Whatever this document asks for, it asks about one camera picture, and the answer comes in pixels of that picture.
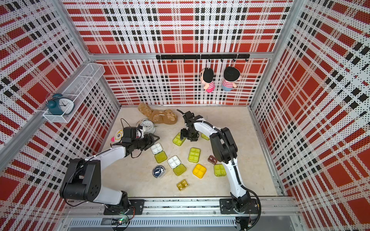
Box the green circuit board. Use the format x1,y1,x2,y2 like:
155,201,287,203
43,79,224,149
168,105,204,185
100,218,129,227

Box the doll with pink striped shirt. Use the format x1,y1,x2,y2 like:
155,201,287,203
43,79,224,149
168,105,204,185
200,67,215,93

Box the white wire shelf basket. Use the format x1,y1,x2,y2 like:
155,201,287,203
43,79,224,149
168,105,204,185
43,63,105,123

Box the black hook rail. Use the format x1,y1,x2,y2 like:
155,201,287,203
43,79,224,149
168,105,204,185
156,54,251,62

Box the pink white plush toy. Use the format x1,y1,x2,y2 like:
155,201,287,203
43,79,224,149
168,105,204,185
111,129,123,143

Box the doll with black hat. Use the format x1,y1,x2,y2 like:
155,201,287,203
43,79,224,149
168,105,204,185
221,66,241,91

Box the teal alarm clock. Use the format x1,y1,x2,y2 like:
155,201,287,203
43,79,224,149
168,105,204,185
46,93,75,115

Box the brown plush bear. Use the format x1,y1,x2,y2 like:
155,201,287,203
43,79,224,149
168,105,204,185
138,103,178,125

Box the yellow pillbox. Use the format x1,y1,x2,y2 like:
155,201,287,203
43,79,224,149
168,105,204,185
192,164,207,179

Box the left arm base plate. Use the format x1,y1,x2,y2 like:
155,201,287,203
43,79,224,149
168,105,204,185
104,199,145,215

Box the silver alarm clock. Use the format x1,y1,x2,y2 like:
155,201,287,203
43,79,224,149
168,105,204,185
136,119,156,134

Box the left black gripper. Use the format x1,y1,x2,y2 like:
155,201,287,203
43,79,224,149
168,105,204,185
132,133,160,151

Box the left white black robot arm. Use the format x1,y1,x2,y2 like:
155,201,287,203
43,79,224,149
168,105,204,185
60,127,160,214

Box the round dark blue tin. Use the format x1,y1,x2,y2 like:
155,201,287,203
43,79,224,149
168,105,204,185
152,165,166,178

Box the small brown pill case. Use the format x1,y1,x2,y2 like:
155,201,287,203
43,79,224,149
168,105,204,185
207,155,218,165

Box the aluminium rail front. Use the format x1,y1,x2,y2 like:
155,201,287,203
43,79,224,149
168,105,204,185
62,196,300,219

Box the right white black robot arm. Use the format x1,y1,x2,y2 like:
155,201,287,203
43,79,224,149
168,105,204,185
178,109,261,215

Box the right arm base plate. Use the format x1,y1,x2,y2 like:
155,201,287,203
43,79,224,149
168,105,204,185
219,198,259,215

